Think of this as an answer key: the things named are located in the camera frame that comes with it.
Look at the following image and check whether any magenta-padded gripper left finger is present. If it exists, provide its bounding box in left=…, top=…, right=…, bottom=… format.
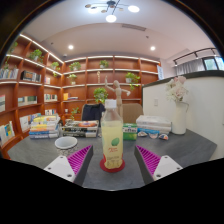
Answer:
left=43, top=144, right=94, bottom=187

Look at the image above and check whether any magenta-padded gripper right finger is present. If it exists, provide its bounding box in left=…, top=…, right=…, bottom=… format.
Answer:
left=133, top=144, right=183, bottom=186

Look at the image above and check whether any clear bottle with yellow drink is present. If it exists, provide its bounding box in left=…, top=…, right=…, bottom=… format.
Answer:
left=100, top=99, right=125, bottom=170

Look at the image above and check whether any white patterned cup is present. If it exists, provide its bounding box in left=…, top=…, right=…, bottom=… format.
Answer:
left=54, top=136, right=79, bottom=158

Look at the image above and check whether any stack of colourful books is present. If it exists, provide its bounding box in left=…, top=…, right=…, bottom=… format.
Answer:
left=28, top=114, right=62, bottom=140

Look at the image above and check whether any stack of dark books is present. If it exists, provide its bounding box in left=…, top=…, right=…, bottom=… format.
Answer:
left=61, top=119, right=100, bottom=139

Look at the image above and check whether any flat round red coaster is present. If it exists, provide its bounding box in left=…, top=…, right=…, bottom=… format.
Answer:
left=99, top=158, right=126, bottom=173

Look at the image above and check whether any green tissue box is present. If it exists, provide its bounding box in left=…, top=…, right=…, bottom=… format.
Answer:
left=122, top=123, right=138, bottom=141

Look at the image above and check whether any white ceramic vase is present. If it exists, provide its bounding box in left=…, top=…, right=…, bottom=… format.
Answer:
left=171, top=100, right=190, bottom=136

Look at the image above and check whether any beige chair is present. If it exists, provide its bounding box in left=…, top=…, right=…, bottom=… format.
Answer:
left=121, top=102, right=144, bottom=124

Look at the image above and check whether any dark blue chair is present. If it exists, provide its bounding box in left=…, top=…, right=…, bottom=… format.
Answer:
left=81, top=103, right=106, bottom=123

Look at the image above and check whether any pink and white flower bunch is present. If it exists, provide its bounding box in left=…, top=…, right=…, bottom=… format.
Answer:
left=164, top=75, right=189, bottom=104

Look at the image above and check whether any wooden artist mannequin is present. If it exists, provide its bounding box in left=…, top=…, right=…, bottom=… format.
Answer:
left=104, top=75, right=132, bottom=118

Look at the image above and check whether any wooden shelf unit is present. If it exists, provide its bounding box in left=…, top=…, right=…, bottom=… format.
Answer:
left=0, top=33, right=163, bottom=158

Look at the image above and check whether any grey curtain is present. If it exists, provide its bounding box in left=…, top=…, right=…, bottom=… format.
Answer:
left=175, top=59, right=205, bottom=76

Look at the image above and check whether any window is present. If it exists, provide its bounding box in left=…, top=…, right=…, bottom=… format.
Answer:
left=203, top=57, right=224, bottom=72

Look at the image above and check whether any black ceiling track light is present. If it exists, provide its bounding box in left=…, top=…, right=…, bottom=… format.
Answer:
left=172, top=47, right=223, bottom=66

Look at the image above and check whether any ceiling air vent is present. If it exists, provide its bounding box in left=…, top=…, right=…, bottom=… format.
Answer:
left=120, top=23, right=147, bottom=32

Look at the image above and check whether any multi-bulb ceiling lamp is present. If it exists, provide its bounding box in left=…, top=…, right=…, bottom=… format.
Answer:
left=84, top=0, right=141, bottom=24

